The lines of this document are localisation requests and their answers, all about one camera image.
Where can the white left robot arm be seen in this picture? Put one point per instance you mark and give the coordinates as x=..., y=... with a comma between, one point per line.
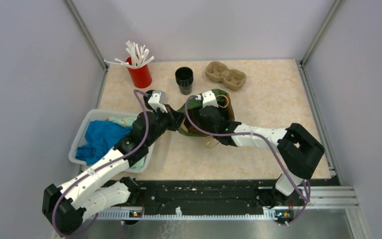
x=66, y=206

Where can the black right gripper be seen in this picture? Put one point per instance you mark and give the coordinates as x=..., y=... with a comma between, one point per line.
x=201, y=121

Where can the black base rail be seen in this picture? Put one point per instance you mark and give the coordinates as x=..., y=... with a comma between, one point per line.
x=252, y=192

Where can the blue cloth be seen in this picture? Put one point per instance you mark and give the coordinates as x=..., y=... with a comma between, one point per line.
x=100, y=137

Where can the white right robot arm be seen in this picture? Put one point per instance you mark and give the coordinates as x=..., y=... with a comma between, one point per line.
x=297, y=151

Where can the white plastic basket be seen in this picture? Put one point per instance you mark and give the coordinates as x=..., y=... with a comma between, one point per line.
x=80, y=138

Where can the green brown paper bag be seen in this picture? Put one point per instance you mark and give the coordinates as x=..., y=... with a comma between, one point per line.
x=192, y=105

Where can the white cable duct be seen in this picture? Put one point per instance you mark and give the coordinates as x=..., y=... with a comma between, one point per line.
x=126, y=215

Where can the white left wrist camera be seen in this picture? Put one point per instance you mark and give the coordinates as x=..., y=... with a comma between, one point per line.
x=156, y=101

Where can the red cup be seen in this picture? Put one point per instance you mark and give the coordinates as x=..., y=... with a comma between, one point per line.
x=141, y=77

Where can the cardboard cup carrier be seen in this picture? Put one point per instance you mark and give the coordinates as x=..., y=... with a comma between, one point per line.
x=231, y=78

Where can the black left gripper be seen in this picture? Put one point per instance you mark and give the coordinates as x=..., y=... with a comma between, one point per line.
x=175, y=117

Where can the mint green cloth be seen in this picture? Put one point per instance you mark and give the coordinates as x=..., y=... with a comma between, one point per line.
x=127, y=122

